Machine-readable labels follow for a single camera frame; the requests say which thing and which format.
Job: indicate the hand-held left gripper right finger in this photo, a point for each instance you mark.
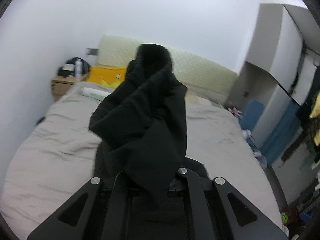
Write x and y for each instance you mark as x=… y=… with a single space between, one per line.
x=192 y=187

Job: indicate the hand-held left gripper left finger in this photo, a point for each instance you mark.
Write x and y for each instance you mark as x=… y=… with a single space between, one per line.
x=117 y=192

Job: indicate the black garment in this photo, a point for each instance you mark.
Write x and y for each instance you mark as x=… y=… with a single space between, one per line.
x=147 y=120

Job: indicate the bed with beige sheet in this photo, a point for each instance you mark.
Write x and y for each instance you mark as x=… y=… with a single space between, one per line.
x=55 y=140

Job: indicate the white rolled towel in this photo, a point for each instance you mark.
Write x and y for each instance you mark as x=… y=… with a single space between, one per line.
x=96 y=93

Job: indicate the blue cloth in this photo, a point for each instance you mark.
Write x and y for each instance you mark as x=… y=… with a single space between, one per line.
x=281 y=132

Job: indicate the yellow pillow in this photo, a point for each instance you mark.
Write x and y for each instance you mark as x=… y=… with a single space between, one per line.
x=107 y=76

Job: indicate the cream padded headboard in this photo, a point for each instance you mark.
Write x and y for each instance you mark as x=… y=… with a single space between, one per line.
x=200 y=70

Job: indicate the wooden nightstand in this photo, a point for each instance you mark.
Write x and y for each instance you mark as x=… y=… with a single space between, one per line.
x=62 y=86

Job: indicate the white spray bottle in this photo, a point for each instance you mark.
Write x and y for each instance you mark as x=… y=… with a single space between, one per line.
x=78 y=68

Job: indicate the black bag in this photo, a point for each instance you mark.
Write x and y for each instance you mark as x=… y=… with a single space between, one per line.
x=75 y=66

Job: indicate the yellow hanging garment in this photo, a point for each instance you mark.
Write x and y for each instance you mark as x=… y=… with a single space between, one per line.
x=315 y=120

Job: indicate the white wardrobe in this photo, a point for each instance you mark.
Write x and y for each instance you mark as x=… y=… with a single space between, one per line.
x=275 y=62

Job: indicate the grey wall switch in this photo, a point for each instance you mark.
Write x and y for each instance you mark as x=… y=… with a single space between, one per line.
x=92 y=51

